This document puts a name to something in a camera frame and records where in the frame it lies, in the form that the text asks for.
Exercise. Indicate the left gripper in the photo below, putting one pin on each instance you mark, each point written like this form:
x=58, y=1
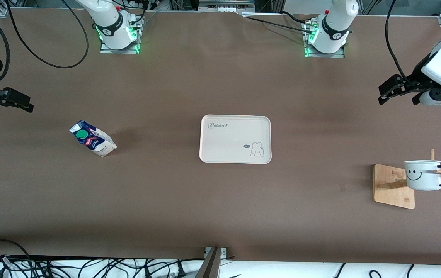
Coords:
x=414, y=80

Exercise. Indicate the blue white milk carton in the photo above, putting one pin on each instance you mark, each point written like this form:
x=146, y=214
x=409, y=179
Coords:
x=97, y=143

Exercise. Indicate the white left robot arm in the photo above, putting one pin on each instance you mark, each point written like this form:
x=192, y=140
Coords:
x=336, y=23

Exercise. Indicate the wooden cup rack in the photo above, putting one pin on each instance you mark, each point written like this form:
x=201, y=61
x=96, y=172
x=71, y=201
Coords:
x=392, y=193

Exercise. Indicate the cream rabbit print tray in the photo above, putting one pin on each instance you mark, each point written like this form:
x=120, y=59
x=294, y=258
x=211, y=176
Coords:
x=232, y=143

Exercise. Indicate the grey power strip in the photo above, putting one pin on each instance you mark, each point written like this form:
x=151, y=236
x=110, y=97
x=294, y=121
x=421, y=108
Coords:
x=226, y=5

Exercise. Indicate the black power plug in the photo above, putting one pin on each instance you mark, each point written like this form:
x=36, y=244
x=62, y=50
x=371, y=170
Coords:
x=181, y=270

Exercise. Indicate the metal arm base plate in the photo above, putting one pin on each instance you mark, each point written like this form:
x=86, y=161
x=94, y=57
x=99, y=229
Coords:
x=340, y=55
x=135, y=48

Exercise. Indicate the small metal clamp bracket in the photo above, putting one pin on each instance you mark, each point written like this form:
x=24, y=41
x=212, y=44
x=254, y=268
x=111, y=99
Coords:
x=223, y=253

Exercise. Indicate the grey metal post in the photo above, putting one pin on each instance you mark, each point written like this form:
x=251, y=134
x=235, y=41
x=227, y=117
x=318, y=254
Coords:
x=209, y=268

